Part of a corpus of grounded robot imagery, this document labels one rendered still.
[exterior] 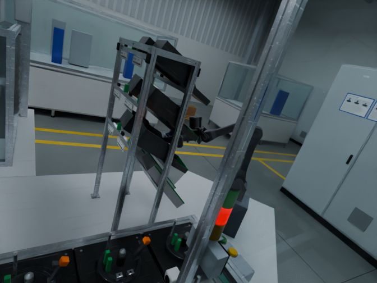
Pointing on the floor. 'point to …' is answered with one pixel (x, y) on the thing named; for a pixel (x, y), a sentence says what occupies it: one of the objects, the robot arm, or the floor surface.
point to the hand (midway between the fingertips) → (166, 137)
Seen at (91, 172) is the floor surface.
